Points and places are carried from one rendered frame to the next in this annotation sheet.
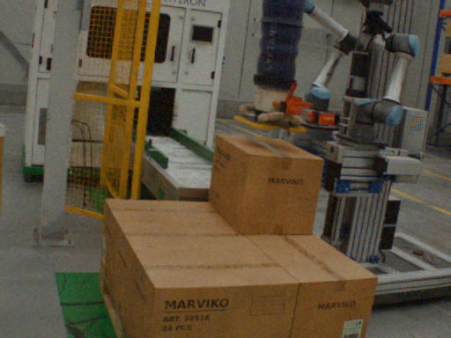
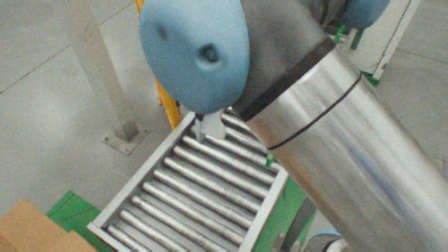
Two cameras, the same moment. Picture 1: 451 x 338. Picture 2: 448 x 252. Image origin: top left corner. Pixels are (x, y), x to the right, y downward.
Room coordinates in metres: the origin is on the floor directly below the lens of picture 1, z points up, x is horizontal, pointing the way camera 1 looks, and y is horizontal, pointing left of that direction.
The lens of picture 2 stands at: (3.50, -0.46, 1.88)
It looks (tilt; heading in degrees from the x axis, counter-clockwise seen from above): 50 degrees down; 52
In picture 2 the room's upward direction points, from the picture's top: straight up
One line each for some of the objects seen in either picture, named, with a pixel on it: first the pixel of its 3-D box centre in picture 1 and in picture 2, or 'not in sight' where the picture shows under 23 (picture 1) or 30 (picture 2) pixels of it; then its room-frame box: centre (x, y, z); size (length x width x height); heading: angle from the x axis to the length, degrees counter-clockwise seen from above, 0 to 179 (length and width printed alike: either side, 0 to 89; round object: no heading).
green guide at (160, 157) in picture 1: (138, 142); not in sight; (4.71, 0.79, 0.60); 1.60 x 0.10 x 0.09; 22
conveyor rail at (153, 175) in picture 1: (139, 162); (221, 91); (4.36, 0.71, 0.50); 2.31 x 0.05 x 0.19; 22
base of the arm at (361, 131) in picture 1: (363, 129); not in sight; (3.18, -0.72, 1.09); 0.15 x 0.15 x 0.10
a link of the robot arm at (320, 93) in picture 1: (320, 98); not in sight; (3.63, -0.51, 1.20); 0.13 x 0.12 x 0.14; 10
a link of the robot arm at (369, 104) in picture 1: (367, 109); not in sight; (3.17, -0.72, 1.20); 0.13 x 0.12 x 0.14; 51
